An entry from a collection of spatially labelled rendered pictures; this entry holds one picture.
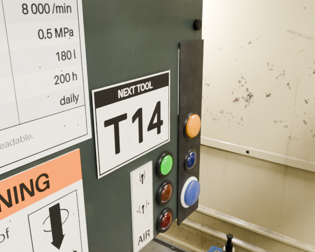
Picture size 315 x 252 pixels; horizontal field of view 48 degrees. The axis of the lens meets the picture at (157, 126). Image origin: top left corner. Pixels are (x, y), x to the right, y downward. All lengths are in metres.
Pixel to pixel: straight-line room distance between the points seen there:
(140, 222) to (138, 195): 0.03
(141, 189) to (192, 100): 0.11
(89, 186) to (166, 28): 0.15
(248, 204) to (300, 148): 0.28
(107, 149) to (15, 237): 0.09
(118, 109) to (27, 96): 0.08
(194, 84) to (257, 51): 0.73
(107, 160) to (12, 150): 0.08
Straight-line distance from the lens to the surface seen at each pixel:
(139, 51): 0.29
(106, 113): 0.27
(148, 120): 0.31
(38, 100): 0.23
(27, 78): 0.22
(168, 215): 0.38
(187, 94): 0.36
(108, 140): 0.28
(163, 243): 1.56
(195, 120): 0.37
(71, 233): 0.28
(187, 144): 0.38
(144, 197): 0.34
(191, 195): 0.40
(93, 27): 0.26
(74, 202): 0.27
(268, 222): 1.26
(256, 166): 1.19
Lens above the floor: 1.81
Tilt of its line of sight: 19 degrees down
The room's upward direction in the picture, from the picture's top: 1 degrees counter-clockwise
